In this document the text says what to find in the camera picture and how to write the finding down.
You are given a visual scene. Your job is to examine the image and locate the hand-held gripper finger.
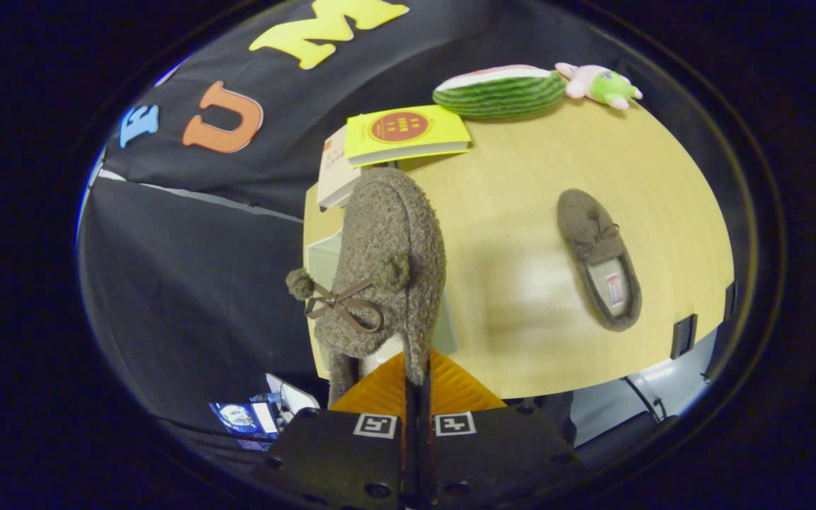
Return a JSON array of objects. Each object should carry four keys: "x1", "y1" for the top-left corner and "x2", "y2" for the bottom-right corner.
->
[
  {"x1": 264, "y1": 351, "x2": 419, "y2": 510},
  {"x1": 419, "y1": 347, "x2": 582, "y2": 510}
]

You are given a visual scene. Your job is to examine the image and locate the white storage box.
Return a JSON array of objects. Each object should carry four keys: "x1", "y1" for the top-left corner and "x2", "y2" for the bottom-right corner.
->
[{"x1": 305, "y1": 230, "x2": 460, "y2": 380}]

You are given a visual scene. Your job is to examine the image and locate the brown fuzzy shoe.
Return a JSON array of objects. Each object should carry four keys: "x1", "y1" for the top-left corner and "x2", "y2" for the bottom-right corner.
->
[
  {"x1": 285, "y1": 166, "x2": 448, "y2": 408},
  {"x1": 557, "y1": 188, "x2": 642, "y2": 332}
]

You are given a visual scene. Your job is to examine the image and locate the white flat device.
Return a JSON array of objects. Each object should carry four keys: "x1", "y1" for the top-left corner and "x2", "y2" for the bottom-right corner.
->
[{"x1": 265, "y1": 373, "x2": 322, "y2": 419}]

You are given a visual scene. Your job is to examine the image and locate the blue lit screen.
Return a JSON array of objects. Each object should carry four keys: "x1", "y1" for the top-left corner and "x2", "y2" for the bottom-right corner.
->
[{"x1": 208, "y1": 400, "x2": 281, "y2": 452}]

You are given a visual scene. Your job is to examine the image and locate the beige book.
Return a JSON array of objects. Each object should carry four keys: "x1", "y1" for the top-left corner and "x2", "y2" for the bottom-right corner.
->
[{"x1": 317, "y1": 126, "x2": 363, "y2": 210}]

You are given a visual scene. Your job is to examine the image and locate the yellow book red circle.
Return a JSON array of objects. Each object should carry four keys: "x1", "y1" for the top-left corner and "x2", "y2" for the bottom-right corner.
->
[{"x1": 344, "y1": 105, "x2": 472, "y2": 168}]

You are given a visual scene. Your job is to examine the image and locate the watermelon slice plush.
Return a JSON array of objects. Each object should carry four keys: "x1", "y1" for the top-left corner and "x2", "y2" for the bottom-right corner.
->
[{"x1": 432, "y1": 64, "x2": 568, "y2": 119}]

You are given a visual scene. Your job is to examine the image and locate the pink and green plush toy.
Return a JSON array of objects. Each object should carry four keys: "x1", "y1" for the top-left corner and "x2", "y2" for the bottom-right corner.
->
[{"x1": 555, "y1": 62, "x2": 643, "y2": 111}]

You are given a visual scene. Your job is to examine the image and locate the black cable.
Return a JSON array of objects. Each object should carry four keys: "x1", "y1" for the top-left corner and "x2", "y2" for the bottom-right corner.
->
[{"x1": 620, "y1": 375, "x2": 667, "y2": 422}]

